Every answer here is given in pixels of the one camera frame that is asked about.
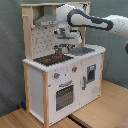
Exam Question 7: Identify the left red stove knob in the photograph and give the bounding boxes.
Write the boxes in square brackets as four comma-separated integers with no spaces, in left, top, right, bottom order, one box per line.
[54,73,60,79]

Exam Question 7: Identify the toy oven door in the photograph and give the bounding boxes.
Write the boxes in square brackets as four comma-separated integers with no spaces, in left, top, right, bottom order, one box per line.
[56,80,74,111]

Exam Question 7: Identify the wooden toy kitchen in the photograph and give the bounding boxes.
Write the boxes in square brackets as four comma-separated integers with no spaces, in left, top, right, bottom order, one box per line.
[22,2,105,127]

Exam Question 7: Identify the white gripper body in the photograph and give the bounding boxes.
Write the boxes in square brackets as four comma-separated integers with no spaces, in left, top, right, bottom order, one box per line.
[54,29,82,45]

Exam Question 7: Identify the small metal pot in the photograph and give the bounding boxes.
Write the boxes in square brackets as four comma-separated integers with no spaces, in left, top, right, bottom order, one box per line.
[54,47,65,56]

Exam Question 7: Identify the right red stove knob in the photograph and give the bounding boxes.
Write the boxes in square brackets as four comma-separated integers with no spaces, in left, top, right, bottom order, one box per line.
[71,66,79,73]

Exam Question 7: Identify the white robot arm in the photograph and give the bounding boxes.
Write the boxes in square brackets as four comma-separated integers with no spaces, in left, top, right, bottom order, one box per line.
[54,4,128,45]

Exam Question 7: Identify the black toy stovetop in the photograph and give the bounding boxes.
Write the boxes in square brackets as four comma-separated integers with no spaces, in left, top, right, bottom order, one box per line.
[34,54,71,66]

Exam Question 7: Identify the grey toy sink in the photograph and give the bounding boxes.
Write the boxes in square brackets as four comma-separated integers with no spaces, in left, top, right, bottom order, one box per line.
[69,47,94,56]

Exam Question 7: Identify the red stove knob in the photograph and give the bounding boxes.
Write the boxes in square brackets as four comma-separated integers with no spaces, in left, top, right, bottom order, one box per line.
[54,73,60,79]
[71,66,79,73]

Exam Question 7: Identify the grey range hood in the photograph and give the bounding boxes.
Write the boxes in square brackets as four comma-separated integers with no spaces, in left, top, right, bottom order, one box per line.
[34,5,58,27]

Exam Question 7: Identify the toy dishwasher door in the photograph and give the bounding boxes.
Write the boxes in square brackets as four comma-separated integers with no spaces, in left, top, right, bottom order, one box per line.
[81,63,98,91]

